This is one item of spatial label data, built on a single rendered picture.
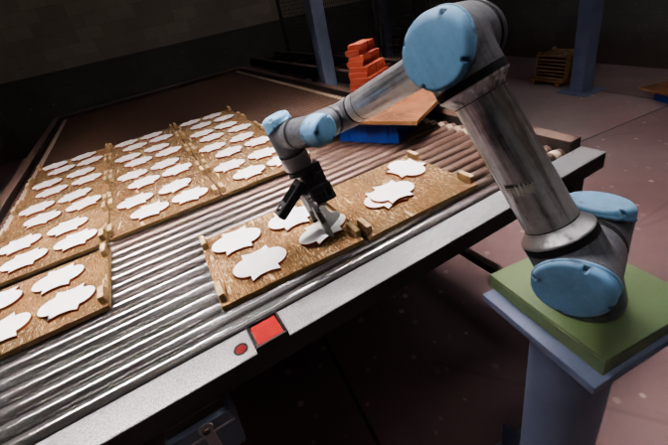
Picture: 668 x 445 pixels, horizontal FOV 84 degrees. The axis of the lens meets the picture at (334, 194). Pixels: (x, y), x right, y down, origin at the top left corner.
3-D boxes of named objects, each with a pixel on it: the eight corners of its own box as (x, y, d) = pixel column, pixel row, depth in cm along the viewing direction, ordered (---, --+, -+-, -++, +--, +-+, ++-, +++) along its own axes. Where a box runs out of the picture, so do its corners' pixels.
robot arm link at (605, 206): (629, 248, 73) (644, 188, 67) (621, 289, 64) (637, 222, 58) (560, 233, 80) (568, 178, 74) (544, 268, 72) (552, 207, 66)
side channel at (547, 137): (578, 161, 132) (582, 136, 128) (568, 167, 130) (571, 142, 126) (246, 74, 458) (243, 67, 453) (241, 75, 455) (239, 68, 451)
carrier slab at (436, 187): (478, 188, 117) (478, 183, 117) (371, 241, 104) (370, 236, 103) (409, 158, 146) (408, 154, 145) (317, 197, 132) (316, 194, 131)
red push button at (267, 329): (285, 335, 81) (283, 331, 80) (259, 350, 79) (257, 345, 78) (275, 318, 86) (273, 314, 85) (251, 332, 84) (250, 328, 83)
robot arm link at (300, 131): (341, 103, 88) (310, 109, 96) (309, 116, 81) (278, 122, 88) (350, 135, 90) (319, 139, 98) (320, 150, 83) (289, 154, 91)
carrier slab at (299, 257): (365, 243, 104) (364, 238, 103) (223, 311, 91) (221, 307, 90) (314, 198, 132) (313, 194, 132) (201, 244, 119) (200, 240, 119)
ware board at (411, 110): (453, 87, 182) (453, 83, 181) (417, 125, 147) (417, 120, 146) (364, 91, 209) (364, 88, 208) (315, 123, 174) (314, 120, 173)
